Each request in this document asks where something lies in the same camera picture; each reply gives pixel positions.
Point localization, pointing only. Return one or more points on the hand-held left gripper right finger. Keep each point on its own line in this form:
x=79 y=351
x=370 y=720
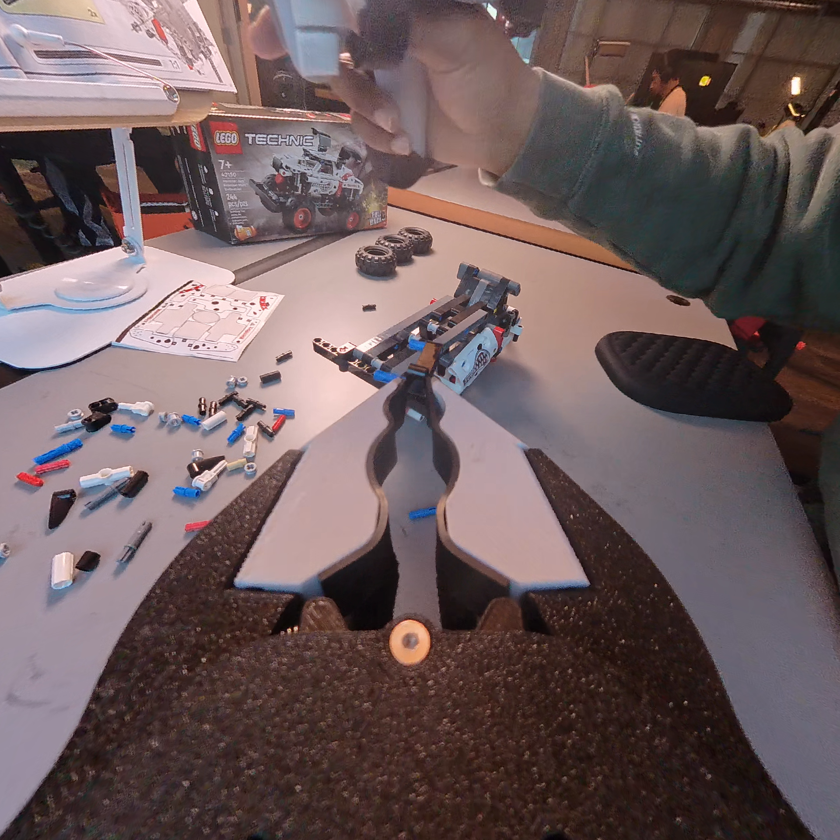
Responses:
x=512 y=518

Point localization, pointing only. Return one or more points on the person's right forearm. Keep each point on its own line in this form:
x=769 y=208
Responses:
x=689 y=197

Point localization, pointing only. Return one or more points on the red chair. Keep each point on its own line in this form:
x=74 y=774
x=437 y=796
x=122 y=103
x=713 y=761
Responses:
x=748 y=326

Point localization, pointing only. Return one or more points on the white table with wood edge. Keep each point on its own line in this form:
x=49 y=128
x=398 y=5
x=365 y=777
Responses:
x=459 y=197

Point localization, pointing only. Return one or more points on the toy truck cardboard box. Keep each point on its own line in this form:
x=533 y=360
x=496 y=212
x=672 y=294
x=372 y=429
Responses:
x=223 y=210

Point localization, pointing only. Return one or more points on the instruction booklet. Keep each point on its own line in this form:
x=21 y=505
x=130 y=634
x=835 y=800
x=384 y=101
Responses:
x=164 y=39

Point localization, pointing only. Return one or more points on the black toy rubber tyre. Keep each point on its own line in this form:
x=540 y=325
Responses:
x=376 y=260
x=415 y=239
x=396 y=247

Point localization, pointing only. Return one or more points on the white toy brick truck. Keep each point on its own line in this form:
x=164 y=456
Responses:
x=479 y=354

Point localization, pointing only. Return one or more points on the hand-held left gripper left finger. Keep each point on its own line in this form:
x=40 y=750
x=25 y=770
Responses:
x=315 y=518

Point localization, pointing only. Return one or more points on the white book stand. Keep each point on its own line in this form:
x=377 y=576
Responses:
x=39 y=334

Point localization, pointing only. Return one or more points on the scattered loose brick pieces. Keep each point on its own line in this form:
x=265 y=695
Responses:
x=213 y=421

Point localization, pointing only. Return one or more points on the black textured armrest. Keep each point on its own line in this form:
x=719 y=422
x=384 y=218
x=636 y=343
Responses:
x=689 y=374

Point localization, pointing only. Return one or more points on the white sticker sheet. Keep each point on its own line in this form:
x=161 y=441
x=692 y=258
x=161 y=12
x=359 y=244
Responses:
x=197 y=321

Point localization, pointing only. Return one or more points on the person's right hand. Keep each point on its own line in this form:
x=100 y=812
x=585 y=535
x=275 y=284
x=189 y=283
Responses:
x=472 y=85

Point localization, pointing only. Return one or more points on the grey desk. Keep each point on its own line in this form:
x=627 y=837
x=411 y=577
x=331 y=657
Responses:
x=656 y=492

